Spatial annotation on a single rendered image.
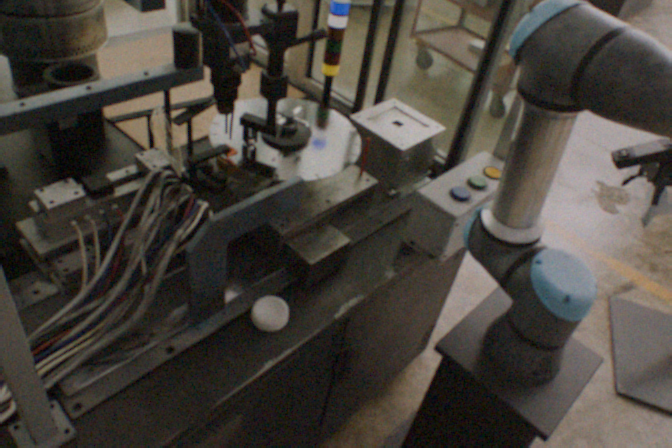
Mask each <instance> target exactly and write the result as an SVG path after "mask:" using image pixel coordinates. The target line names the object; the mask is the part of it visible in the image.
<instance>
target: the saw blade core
mask: <svg viewBox="0 0 672 448"><path fill-rule="evenodd" d="M260 99H261V100H262V101H260ZM260 99H259V98H254V99H249V100H245V101H241V102H237V103H235V109H234V115H233V124H232V135H231V140H229V127H230V118H231V115H228V119H227V134H225V115H220V114H219V113H218V114H217V115H216V116H215V117H214V119H213V120H212V122H211V124H210V128H209V138H210V142H211V144H212V146H213V147H216V146H218V145H221V144H224V143H226V144H229V145H230V146H231V147H233V148H234V149H235V150H236V151H238V154H235V155H233V156H230V157H226V156H225V155H224V154H222V155H220V156H221V157H222V158H223V156H224V157H225V158H226V159H224V160H225V161H227V162H228V163H230V164H231V165H233V166H234V167H238V168H239V169H241V170H243V171H246V172H248V173H251V174H253V175H255V174H256V173H257V171H259V172H258V173H257V174H256V175H257V176H260V177H264V178H268V179H273V180H276V178H277V176H276V175H279V176H278V180H281V181H287V180H289V179H291V178H293V177H295V176H297V175H301V176H302V177H303V178H304V181H311V180H318V178H319V179H322V178H326V177H330V176H332V175H335V174H336V173H339V172H341V171H343V170H346V169H347V168H349V167H350V166H351V165H352V164H353V163H354V162H355V161H356V159H357V158H358V156H359V154H360V150H361V139H360V136H359V134H358V132H357V130H352V131H350V129H355V127H354V126H353V125H352V124H351V123H350V122H349V121H348V120H347V119H346V118H343V117H342V116H340V115H339V114H338V113H336V112H334V111H332V110H330V109H328V108H326V107H324V106H321V105H319V104H316V103H313V102H312V103H311V102H309V101H305V100H300V99H295V102H293V100H294V98H287V99H285V100H281V101H279V102H278V110H279V111H281V112H283V111H285V110H290V111H293V110H295V109H296V108H297V107H301V111H300V112H298V113H297V114H296V115H295V117H296V118H298V119H300V120H303V121H305V122H307V123H308V126H309V127H310V129H311V131H312V138H311V141H310V142H309V143H308V144H307V145H305V146H303V147H300V148H295V149H285V148H280V147H276V146H273V145H271V144H269V143H268V142H266V141H265V140H264V138H263V137H262V134H261V133H260V132H258V143H254V144H251V145H247V144H246V143H245V142H244V141H243V140H242V139H243V126H240V117H241V116H242V115H243V114H244V113H245V112H247V113H250V114H253V115H256V116H259V117H262V118H265V119H266V111H267V101H266V100H265V99H264V98H263V97H262V98H260ZM245 103H246V104H245ZM310 103H311V105H310ZM325 109H326V110H325ZM216 124H217V125H216ZM214 134H216V135H214ZM352 154H354V155H352ZM345 163H346V164H345ZM240 164H242V165H240ZM239 165H240V166H239ZM332 170H333V171H332ZM316 175H318V177H317V176H316Z"/></svg>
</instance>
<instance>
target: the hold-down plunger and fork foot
mask: <svg viewBox="0 0 672 448"><path fill-rule="evenodd" d="M277 113H278V102H276V103H272V102H271V103H269V102H268V101H267V111H266V119H265V118H262V117H259V116H256V115H253V114H250V113H247V112H245V113H244V114H243V115H242V116H241V117H240V126H243V139H242V140H243V141H244V142H245V143H246V144H247V145H249V140H250V129H251V135H253V136H254V139H255V143H258V132H260V133H263V134H266V135H269V136H272V137H275V138H277V137H278V136H279V135H280V134H281V132H282V124H280V123H277Z"/></svg>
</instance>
